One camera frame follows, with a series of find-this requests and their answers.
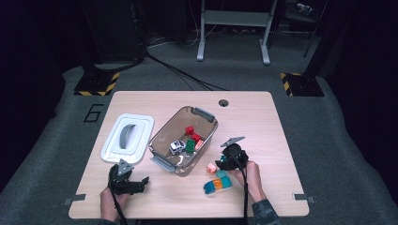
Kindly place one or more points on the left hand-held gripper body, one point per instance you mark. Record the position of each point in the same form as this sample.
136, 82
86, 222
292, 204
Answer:
120, 182

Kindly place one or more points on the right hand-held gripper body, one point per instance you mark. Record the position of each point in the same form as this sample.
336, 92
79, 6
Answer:
236, 156

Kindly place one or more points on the pink toy block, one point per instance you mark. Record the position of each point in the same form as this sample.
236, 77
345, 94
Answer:
211, 168
199, 144

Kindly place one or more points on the green toy block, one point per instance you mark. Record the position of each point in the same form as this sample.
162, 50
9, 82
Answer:
190, 145

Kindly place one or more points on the white toy car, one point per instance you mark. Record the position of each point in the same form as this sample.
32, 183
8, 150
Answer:
177, 147

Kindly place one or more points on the transparent brown storage box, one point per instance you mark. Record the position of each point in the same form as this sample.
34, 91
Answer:
175, 131

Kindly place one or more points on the person's left hand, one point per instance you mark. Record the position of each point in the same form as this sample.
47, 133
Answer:
108, 204

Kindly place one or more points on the person's right hand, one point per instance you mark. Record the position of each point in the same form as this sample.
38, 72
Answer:
254, 181

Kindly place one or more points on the orange toy block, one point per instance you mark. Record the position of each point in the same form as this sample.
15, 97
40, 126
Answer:
218, 184

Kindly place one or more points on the dark teal toy block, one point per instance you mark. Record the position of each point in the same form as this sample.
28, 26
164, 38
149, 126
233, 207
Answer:
209, 187

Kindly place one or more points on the white storage box lid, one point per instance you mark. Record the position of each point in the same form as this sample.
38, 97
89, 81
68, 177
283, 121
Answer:
142, 125

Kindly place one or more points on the black yellow striped floor plate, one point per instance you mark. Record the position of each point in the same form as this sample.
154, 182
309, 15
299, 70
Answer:
303, 84
94, 83

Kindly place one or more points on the white metal stand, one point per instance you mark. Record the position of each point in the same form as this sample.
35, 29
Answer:
234, 18

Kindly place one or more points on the grey device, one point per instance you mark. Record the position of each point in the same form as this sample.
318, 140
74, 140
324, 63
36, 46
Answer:
304, 8

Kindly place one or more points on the grey metal table bracket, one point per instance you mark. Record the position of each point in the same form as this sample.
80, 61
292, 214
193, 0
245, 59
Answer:
303, 197
75, 198

